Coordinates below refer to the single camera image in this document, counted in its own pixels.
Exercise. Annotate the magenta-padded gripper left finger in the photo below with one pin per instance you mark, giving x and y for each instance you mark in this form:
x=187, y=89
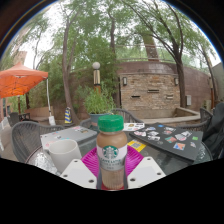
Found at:
x=79, y=173

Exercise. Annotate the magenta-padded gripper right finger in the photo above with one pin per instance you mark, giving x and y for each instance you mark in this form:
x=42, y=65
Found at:
x=146, y=171

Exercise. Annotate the green-capped coffee drink bottle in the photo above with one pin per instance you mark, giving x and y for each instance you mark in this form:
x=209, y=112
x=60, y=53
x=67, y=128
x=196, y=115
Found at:
x=111, y=140

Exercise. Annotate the white ceramic mug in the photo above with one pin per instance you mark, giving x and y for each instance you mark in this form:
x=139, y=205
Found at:
x=63, y=153

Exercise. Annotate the yellow sticker card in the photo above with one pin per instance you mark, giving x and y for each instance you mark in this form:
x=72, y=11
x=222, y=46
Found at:
x=136, y=146

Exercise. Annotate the silver laptop with stickers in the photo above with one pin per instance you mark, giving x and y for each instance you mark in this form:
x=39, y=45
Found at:
x=70, y=135

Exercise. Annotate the grey mesh patio chair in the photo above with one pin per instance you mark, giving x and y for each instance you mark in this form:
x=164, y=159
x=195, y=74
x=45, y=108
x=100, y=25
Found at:
x=28, y=136
x=125, y=115
x=205, y=116

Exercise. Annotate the green plant in blue pot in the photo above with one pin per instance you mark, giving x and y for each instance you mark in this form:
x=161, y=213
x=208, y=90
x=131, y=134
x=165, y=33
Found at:
x=98, y=103

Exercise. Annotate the black jacket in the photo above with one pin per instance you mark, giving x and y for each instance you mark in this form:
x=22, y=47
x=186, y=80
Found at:
x=216, y=133

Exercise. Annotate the tree with leaning grey trunk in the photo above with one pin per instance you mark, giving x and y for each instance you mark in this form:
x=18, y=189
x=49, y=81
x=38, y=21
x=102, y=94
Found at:
x=66, y=86

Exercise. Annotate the tree with dark forked trunk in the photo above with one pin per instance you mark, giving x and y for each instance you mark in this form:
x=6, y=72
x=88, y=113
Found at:
x=182, y=86

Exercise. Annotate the orange canopy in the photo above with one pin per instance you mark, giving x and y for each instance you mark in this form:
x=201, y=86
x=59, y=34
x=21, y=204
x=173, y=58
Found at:
x=20, y=80

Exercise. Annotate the thin-trunked tree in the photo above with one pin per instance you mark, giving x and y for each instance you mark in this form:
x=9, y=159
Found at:
x=210, y=80

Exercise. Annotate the yellow and blue striped post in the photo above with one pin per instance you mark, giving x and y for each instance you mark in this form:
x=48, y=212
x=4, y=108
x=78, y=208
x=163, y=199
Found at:
x=68, y=116

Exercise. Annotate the stone wall fountain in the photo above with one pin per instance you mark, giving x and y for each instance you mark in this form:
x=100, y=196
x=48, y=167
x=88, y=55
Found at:
x=150, y=90

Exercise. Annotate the grey wall box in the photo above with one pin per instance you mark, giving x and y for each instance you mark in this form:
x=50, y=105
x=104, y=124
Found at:
x=188, y=100

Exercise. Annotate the globe-topped lamp post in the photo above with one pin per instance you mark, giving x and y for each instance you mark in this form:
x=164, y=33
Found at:
x=96, y=76

